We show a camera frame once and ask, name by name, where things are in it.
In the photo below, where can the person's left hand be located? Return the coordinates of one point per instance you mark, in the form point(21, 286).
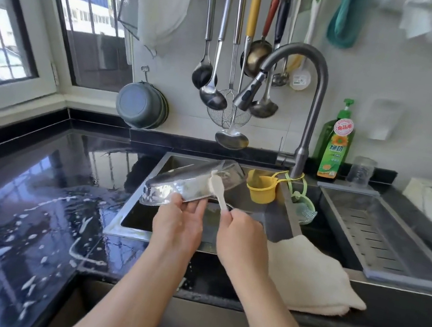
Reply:
point(175, 226)

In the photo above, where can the person's right hand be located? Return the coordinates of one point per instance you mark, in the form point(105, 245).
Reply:
point(241, 247)

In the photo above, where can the person's right thumb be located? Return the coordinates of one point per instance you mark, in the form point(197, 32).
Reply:
point(223, 223)

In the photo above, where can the person's left thumb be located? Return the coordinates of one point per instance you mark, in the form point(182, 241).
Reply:
point(200, 212)

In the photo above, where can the white cleaning brush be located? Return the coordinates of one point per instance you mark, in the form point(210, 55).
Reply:
point(217, 188)

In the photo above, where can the clear glass container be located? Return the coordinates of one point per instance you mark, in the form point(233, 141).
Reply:
point(179, 188)

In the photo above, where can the person's left forearm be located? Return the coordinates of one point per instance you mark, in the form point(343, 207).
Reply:
point(137, 300)

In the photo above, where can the person's right forearm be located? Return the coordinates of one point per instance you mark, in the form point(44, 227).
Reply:
point(272, 325)

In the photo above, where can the yellow plastic strainer cup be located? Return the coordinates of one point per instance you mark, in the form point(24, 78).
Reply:
point(261, 191)

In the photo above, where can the stainless steel sink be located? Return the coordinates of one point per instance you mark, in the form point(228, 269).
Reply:
point(142, 215)

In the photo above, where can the green sponge holder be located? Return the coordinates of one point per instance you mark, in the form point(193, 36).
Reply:
point(304, 210)

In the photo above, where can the cream towel cloth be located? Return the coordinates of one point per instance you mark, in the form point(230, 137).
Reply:
point(312, 278)

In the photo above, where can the steel serving spoon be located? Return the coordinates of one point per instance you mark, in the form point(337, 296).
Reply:
point(213, 95)

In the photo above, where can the grey colander bowls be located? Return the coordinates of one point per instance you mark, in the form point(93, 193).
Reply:
point(139, 106)

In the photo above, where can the green dish soap bottle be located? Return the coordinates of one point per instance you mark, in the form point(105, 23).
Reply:
point(335, 147)

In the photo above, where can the steel ladle with dark bowl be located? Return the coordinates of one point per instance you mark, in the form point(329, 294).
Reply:
point(202, 73)

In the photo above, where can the grey curved kitchen faucet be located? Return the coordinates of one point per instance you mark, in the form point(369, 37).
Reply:
point(311, 115)

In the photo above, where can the clear drinking glass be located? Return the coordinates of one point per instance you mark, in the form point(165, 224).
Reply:
point(361, 172)

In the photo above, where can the steel drain tray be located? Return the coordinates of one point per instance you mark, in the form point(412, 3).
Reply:
point(376, 235)

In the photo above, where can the small steel ladle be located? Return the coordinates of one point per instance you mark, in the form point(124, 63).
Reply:
point(280, 79)

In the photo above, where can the white hanging cloth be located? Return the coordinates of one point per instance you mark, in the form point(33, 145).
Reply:
point(163, 6)

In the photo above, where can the teal hanging cloth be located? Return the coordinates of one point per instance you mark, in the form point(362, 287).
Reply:
point(346, 23)

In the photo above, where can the window with metal bars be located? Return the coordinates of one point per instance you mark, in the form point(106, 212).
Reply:
point(54, 21)

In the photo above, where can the white wall holder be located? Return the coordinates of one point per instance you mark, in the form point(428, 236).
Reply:
point(384, 120)

